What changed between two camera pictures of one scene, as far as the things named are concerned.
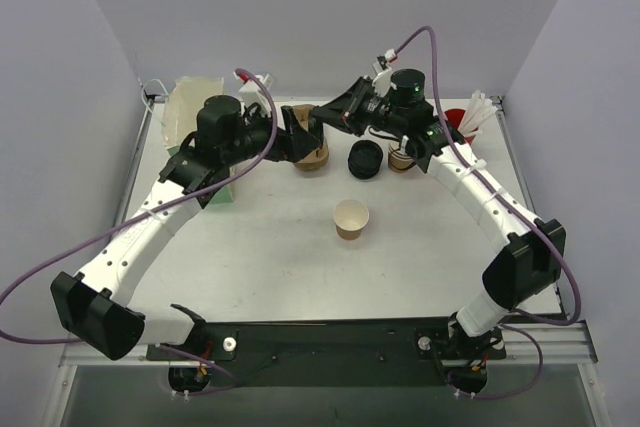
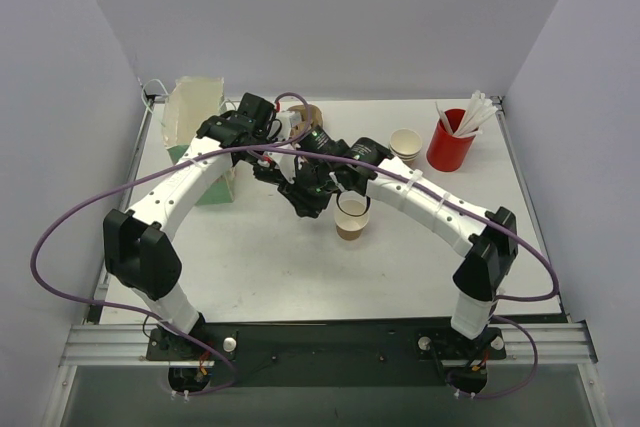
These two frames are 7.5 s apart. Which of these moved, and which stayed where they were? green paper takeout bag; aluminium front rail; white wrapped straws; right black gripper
Moved: right black gripper
Stayed: white wrapped straws; green paper takeout bag; aluminium front rail
